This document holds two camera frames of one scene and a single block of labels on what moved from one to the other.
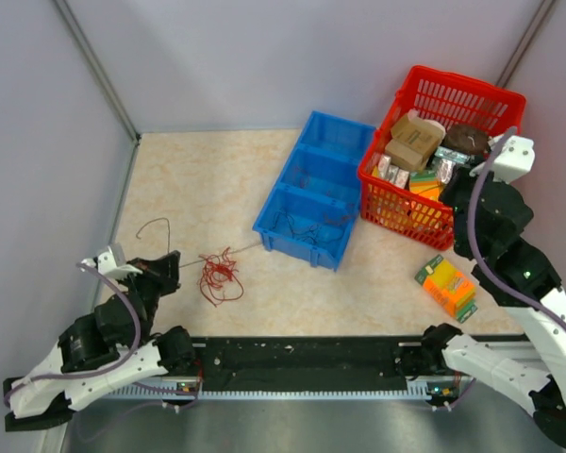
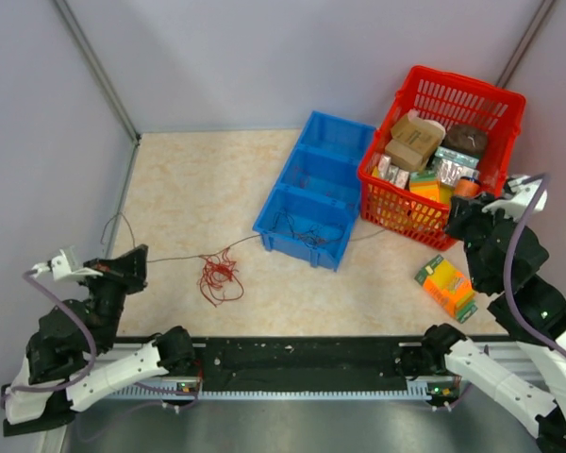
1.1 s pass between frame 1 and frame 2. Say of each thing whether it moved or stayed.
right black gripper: moved
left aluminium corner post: stayed
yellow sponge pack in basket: stayed
